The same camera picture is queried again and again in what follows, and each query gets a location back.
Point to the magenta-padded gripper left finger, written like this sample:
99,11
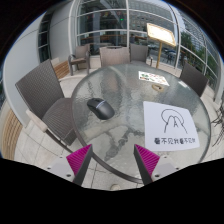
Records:
77,159

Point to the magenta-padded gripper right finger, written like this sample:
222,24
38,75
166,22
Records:
146,158

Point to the black computer mouse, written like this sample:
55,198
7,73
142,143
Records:
100,108

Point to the white mouse pad with drawing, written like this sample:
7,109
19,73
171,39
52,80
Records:
160,133

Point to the tan tape roll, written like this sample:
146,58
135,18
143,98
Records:
153,87

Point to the colourful printed menu card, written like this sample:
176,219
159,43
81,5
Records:
153,78

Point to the dark metal side table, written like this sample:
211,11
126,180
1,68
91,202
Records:
218,120

